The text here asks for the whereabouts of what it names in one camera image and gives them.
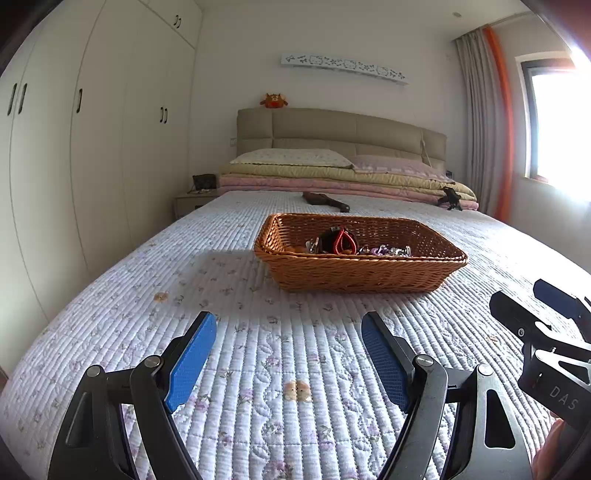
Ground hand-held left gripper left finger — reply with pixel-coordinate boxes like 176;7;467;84
48;311;218;480

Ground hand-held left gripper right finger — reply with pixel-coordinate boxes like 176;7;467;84
361;311;534;480

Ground pink pillow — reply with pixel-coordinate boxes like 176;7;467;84
353;154;444;178

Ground cream floral pillow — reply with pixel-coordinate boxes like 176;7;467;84
229;148;354;169

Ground white patterned wall shelf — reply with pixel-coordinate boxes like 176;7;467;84
281;53;410;86

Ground person's right hand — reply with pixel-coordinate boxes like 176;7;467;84
531;418;566;480

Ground white wardrobe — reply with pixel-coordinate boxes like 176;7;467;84
0;0;204;370

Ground window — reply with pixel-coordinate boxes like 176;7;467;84
515;51;591;204

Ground white floral quilted bedspread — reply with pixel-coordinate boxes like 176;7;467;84
0;190;591;480

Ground beige nightstand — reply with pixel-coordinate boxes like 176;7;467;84
174;191;220;220

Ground grey curtain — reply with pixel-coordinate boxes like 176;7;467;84
455;28;504;217

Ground brown wicker basket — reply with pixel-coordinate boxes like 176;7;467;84
254;213;468;294

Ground red cord bracelet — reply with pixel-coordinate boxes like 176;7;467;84
333;227;357;256

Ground dark brown wooden brush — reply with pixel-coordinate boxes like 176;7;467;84
302;191;352;213

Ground folded pink and yellow blankets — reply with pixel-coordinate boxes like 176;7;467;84
217;164;478;212

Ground black wrist watch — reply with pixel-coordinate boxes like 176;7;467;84
318;227;340;253

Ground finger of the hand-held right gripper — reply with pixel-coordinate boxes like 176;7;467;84
533;279;591;333
489;291;591;358

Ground beige padded headboard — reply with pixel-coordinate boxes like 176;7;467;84
236;107;448;174

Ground orange curtain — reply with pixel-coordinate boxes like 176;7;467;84
482;25;513;224

